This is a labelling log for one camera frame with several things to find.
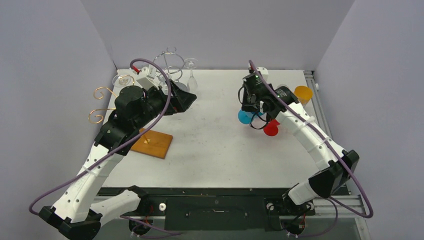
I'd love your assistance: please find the silver wire glass rack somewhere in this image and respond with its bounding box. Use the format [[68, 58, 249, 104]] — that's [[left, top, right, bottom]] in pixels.
[[153, 46, 190, 87]]

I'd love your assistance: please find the orange cup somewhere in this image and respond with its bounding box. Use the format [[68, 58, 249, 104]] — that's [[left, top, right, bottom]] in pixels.
[[293, 85, 314, 107]]

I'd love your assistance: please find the wooden rack base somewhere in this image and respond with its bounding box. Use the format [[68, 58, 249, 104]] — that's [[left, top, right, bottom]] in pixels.
[[130, 130, 173, 159]]

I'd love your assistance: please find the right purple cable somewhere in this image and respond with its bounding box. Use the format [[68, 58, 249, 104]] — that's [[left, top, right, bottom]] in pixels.
[[248, 59, 375, 220]]

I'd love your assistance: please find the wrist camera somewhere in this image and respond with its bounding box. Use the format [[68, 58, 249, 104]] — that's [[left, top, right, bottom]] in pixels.
[[131, 64, 159, 90], [248, 65, 269, 81]]

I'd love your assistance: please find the aluminium table rail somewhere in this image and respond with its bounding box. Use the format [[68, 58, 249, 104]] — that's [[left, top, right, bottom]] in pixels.
[[296, 78, 374, 218]]

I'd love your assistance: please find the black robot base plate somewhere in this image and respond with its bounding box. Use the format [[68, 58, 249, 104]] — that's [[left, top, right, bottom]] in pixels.
[[96, 187, 332, 233]]

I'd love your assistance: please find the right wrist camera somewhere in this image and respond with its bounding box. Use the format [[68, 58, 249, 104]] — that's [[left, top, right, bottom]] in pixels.
[[248, 65, 269, 81]]

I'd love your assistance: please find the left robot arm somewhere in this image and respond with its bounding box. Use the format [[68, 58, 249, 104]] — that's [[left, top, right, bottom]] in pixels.
[[38, 83, 197, 240]]

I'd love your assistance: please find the blue wine glass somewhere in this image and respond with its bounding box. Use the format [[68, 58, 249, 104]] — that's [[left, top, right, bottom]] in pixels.
[[237, 109, 266, 125]]

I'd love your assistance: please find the clear glass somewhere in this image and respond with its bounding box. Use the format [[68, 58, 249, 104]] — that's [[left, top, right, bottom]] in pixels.
[[112, 74, 135, 88]]

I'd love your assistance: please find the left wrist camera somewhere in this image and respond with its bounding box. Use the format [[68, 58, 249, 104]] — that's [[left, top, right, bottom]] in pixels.
[[131, 64, 159, 90]]

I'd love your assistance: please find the red wine glass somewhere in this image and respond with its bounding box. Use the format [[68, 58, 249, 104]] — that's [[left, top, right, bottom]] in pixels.
[[263, 119, 280, 137]]

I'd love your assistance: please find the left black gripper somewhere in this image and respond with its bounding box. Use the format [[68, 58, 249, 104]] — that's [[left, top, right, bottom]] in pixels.
[[134, 79, 196, 130]]

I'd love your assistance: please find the clear champagne flute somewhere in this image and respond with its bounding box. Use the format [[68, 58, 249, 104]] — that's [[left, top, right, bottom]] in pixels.
[[183, 58, 198, 93]]

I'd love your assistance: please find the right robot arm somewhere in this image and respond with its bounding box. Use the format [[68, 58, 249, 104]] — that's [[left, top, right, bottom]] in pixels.
[[242, 73, 359, 214]]

